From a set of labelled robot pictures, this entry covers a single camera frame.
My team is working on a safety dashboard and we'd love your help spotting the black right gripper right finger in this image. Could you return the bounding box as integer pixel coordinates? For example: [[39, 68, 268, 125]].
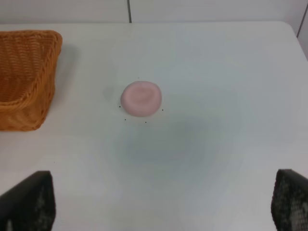
[[271, 169, 308, 231]]

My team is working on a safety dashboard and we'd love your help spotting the orange wicker basket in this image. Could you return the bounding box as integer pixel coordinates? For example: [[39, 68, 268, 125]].
[[0, 30, 63, 131]]

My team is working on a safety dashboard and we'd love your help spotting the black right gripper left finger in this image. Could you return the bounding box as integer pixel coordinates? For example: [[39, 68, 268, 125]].
[[0, 171, 56, 231]]

